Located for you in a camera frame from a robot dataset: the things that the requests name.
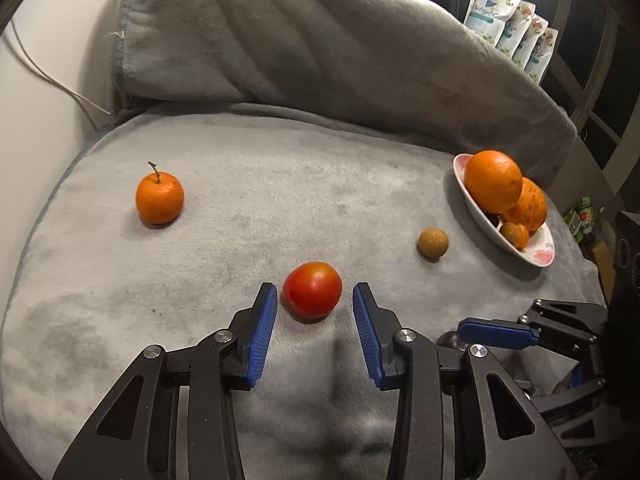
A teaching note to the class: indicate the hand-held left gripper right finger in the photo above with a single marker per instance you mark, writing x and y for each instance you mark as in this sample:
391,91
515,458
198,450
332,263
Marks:
367,335

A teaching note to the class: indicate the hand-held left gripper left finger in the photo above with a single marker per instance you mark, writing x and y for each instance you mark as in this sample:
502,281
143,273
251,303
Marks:
262,330

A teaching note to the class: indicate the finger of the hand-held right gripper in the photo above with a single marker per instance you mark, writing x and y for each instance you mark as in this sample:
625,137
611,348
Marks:
590,405
500,334

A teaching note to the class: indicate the dark purple plum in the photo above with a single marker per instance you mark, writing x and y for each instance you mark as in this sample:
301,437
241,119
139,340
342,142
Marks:
450,341

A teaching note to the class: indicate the red tomato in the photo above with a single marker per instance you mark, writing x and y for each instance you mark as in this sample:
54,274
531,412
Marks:
312,290

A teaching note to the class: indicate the white oval bowl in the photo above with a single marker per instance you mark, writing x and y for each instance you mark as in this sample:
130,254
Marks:
537,255

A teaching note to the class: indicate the small orange kumquat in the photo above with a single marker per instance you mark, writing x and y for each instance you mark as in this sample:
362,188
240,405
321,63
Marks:
523,237

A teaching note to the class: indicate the small orange fruit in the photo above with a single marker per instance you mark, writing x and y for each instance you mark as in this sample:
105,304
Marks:
510,233

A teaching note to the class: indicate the large smooth orange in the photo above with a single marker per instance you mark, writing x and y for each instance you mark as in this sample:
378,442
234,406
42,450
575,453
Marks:
492,180

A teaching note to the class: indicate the green packet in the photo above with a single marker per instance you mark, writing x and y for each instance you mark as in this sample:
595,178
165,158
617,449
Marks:
582,220

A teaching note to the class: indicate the round brown longan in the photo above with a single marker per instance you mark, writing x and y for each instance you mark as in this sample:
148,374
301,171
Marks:
433,243

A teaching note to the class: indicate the brown spotted orange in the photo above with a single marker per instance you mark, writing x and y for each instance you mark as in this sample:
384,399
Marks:
532,207

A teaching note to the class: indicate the light grey fleece cover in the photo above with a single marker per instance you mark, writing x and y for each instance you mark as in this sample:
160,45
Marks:
250,185

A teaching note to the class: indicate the small mandarin with stem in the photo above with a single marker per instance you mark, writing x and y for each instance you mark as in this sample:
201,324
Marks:
160,200

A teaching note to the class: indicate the white refill pouch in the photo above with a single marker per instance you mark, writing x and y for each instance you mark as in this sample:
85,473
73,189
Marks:
537,40
545,57
522,25
487,10

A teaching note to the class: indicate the folded dark grey blanket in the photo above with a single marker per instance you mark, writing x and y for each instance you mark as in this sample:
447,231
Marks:
300,50

